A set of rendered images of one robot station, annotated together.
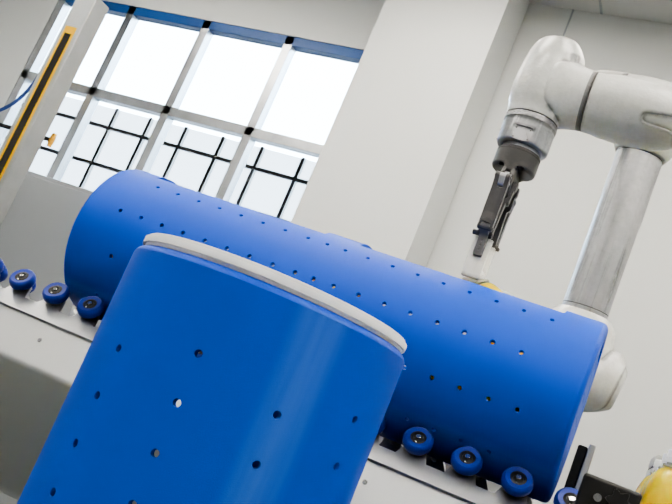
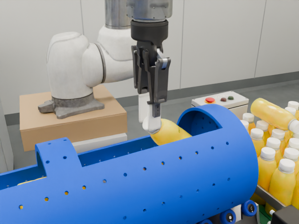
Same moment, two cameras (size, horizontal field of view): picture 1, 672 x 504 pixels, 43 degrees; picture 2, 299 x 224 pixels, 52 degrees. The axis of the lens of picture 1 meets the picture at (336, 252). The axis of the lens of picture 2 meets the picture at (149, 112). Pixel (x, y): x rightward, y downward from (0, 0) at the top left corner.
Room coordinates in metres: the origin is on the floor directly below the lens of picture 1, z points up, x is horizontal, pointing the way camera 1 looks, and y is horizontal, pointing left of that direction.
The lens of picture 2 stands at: (0.94, 0.24, 1.57)
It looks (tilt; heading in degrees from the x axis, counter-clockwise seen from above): 26 degrees down; 312
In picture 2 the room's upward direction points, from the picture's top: straight up
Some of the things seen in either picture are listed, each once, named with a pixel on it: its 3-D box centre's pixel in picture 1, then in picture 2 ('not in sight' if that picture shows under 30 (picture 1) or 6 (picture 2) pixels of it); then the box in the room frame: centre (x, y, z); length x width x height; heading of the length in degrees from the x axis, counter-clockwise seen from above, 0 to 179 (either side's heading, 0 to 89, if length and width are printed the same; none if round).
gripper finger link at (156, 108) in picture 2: (481, 239); (158, 107); (1.33, -0.21, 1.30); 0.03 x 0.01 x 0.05; 159
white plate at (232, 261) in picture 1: (274, 297); not in sight; (0.84, 0.04, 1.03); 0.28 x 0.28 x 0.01
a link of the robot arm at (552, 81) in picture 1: (554, 83); not in sight; (1.36, -0.23, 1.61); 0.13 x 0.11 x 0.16; 71
